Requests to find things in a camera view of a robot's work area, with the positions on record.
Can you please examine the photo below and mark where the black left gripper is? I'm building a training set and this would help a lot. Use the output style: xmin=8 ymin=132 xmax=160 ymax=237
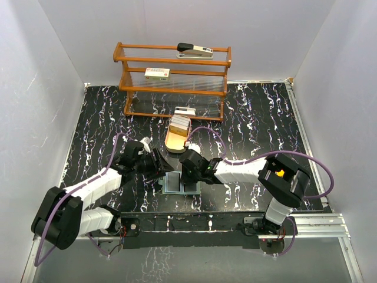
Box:
xmin=133 ymin=148 xmax=173 ymax=180

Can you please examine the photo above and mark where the mint green card holder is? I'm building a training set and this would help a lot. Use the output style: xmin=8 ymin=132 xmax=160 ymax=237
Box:
xmin=158 ymin=171 xmax=201 ymax=195

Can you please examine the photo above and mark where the black white credit card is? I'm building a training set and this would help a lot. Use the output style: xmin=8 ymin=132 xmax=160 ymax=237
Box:
xmin=184 ymin=183 xmax=197 ymax=194

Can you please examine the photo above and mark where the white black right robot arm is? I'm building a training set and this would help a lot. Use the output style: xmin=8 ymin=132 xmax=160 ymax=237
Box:
xmin=179 ymin=149 xmax=310 ymax=234

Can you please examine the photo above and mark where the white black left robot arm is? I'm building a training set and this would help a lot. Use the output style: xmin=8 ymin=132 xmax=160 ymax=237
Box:
xmin=31 ymin=139 xmax=173 ymax=250

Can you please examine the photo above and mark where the beige oval card tray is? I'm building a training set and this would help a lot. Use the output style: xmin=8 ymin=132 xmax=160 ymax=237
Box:
xmin=165 ymin=115 xmax=191 ymax=153

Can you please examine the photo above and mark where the stack of credit cards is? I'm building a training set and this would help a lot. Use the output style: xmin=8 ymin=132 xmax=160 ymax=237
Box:
xmin=169 ymin=115 xmax=190 ymax=137

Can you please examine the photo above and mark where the black front base bar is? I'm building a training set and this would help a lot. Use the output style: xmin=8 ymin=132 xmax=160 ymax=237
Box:
xmin=120 ymin=212 xmax=263 ymax=249

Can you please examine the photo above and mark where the wooden three-tier shelf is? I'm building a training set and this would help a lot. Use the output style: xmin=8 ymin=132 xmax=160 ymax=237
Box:
xmin=113 ymin=42 xmax=232 ymax=121

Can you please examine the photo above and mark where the yellow grey small block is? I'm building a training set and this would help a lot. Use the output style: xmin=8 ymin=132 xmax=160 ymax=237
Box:
xmin=275 ymin=169 xmax=285 ymax=177

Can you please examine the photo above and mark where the white red staples box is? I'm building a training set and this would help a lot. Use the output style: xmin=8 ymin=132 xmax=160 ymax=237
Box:
xmin=144 ymin=67 xmax=170 ymax=81

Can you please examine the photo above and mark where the black grey stapler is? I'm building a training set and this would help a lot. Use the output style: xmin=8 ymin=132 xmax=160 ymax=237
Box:
xmin=176 ymin=42 xmax=213 ymax=60

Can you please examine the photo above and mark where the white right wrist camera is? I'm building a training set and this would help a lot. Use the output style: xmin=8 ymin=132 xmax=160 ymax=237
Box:
xmin=184 ymin=141 xmax=201 ymax=154

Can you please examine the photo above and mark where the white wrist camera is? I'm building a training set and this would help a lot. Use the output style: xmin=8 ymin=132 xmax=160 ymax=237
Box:
xmin=138 ymin=137 xmax=151 ymax=155
xmin=184 ymin=141 xmax=201 ymax=154

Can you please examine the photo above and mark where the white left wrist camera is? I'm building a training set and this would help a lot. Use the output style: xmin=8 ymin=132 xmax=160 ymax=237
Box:
xmin=138 ymin=137 xmax=151 ymax=155

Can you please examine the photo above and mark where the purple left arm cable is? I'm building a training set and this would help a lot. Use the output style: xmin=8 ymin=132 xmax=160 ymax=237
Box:
xmin=34 ymin=133 xmax=133 ymax=268

